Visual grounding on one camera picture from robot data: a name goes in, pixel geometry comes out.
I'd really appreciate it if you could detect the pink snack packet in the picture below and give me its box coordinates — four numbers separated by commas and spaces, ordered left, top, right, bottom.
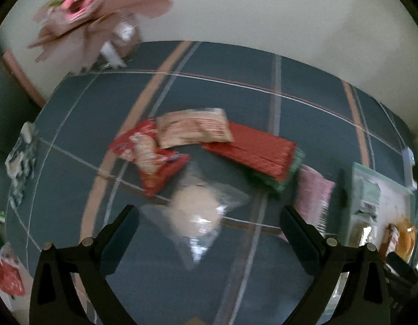
292, 166, 336, 234

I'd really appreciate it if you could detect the white charger device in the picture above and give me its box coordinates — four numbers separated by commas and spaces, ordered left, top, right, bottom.
403, 145, 417, 190

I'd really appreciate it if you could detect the white tray with green rim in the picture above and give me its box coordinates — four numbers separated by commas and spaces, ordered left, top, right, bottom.
346, 162, 418, 268

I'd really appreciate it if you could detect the beige snack packet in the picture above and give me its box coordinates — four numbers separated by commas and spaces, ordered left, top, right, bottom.
156, 108, 235, 150

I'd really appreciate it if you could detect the pink paper flower bouquet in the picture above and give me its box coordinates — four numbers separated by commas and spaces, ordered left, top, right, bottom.
26, 0, 174, 75

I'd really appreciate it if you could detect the plaid blue bedsheet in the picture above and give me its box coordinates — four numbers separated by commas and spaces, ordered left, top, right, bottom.
4, 41, 416, 325

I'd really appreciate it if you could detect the orange cake packet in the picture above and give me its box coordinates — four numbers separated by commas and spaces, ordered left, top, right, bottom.
393, 218, 417, 258

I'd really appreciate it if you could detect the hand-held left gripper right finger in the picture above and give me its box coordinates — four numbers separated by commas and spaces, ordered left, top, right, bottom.
279, 205, 390, 325

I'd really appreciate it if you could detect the clear packet with white ball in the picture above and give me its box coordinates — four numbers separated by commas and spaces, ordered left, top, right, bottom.
141, 162, 252, 271

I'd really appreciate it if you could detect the long red ribbed packet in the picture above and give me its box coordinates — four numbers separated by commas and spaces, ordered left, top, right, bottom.
201, 122, 298, 183

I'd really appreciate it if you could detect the red snack packet white print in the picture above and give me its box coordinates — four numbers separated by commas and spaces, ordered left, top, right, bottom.
108, 118, 191, 199

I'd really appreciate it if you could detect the blue white striped snack packet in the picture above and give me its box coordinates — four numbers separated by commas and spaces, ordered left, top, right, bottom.
5, 121, 38, 207

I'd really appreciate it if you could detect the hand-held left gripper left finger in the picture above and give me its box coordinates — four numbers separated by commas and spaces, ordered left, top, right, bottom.
29, 205, 141, 325

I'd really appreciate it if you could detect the dark red snack packet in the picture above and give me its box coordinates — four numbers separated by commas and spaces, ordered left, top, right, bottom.
378, 225, 399, 258

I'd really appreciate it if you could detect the red plastic bag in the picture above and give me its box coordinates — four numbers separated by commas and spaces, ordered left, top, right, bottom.
0, 254, 25, 297

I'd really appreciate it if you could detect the pale green striped packet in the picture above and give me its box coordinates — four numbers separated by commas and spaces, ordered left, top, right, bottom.
356, 176, 382, 222

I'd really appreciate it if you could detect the green snack packet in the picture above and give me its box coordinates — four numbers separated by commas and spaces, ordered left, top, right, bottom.
243, 147, 306, 193

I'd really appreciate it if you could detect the green padded headboard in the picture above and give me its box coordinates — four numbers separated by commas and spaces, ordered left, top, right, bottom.
0, 51, 44, 153

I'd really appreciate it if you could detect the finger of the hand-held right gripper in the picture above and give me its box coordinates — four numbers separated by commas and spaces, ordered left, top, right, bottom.
387, 252, 418, 283

